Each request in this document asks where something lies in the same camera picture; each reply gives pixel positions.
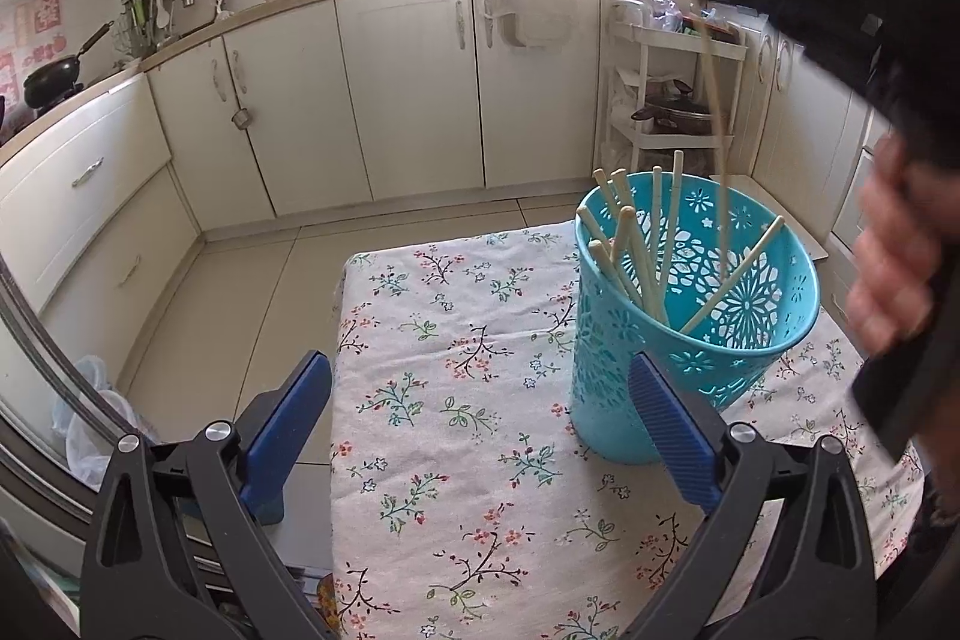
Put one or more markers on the person's right hand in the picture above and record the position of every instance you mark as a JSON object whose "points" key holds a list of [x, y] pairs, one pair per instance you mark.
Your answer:
{"points": [[892, 265]]}

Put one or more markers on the pale wooden chopstick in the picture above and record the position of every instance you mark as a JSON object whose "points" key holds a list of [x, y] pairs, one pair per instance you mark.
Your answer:
{"points": [[718, 108]]}

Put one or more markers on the clear plastic bags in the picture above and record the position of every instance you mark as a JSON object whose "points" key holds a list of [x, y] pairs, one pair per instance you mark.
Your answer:
{"points": [[660, 10]]}

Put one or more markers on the red wall stickers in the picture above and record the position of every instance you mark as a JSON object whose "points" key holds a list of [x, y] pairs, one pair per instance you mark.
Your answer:
{"points": [[45, 18]]}

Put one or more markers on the small cabinet lock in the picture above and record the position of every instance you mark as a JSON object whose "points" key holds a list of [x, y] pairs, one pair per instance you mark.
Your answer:
{"points": [[241, 119]]}

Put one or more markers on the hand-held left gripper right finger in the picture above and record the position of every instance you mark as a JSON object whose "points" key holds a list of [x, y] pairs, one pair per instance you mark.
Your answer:
{"points": [[675, 437]]}

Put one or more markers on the white door-hung bag holder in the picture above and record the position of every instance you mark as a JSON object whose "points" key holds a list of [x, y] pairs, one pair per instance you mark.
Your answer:
{"points": [[540, 33]]}

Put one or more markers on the white trolley rack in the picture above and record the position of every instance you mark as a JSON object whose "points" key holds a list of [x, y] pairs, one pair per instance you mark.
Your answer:
{"points": [[643, 85]]}

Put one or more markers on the sliding glass door frame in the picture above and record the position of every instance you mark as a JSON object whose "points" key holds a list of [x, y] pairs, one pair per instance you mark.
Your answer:
{"points": [[37, 490]]}

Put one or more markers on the cream kitchen base cabinets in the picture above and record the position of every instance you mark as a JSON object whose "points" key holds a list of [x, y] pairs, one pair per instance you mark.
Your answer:
{"points": [[420, 85]]}

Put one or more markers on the black wok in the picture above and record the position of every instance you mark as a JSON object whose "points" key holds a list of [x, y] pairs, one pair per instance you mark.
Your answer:
{"points": [[49, 81]]}

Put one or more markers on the set of wooden chopsticks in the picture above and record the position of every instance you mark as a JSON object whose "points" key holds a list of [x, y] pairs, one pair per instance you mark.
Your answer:
{"points": [[731, 275]]}

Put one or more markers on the floral tablecloth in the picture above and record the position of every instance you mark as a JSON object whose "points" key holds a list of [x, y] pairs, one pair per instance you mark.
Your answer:
{"points": [[450, 460]]}

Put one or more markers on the dark pan with lid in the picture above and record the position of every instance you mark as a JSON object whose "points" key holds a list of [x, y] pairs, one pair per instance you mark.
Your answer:
{"points": [[682, 119]]}

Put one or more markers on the blue perforated plastic basket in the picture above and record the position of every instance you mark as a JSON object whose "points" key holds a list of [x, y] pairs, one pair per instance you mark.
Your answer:
{"points": [[600, 340]]}

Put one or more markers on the plastic bag on floor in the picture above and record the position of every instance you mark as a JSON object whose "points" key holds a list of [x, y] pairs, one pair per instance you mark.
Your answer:
{"points": [[90, 430]]}

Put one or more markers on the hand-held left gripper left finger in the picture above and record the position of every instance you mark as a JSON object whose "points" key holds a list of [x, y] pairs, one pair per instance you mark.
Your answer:
{"points": [[289, 430]]}

